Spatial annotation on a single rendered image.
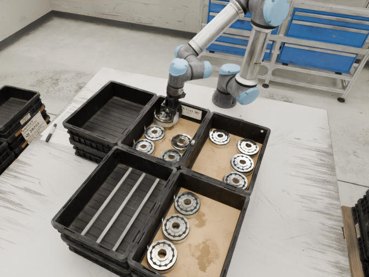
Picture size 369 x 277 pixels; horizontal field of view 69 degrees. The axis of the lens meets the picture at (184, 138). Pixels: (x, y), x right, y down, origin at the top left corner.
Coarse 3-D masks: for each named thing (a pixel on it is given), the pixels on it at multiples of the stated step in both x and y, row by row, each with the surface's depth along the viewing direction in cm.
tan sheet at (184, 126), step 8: (184, 120) 143; (168, 128) 139; (176, 128) 139; (184, 128) 139; (192, 128) 140; (168, 136) 135; (192, 136) 135; (160, 144) 131; (168, 144) 131; (160, 152) 127
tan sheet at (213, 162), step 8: (232, 136) 136; (208, 144) 132; (232, 144) 133; (200, 152) 128; (208, 152) 128; (216, 152) 129; (224, 152) 129; (232, 152) 129; (200, 160) 125; (208, 160) 125; (216, 160) 125; (224, 160) 125; (256, 160) 126; (192, 168) 121; (200, 168) 122; (208, 168) 122; (216, 168) 122; (224, 168) 122; (216, 176) 119; (248, 176) 119; (248, 184) 117
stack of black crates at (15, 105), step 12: (0, 96) 195; (12, 96) 204; (24, 96) 200; (36, 96) 191; (0, 108) 196; (12, 108) 196; (24, 108) 182; (36, 108) 195; (0, 120) 187; (12, 120) 175; (24, 120) 186; (48, 120) 211; (0, 132) 172; (12, 132) 178; (12, 144) 181
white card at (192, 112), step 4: (184, 108) 139; (188, 108) 138; (192, 108) 137; (184, 112) 141; (188, 112) 140; (192, 112) 139; (196, 112) 138; (200, 112) 136; (188, 116) 142; (192, 116) 140; (196, 116) 139; (200, 116) 138
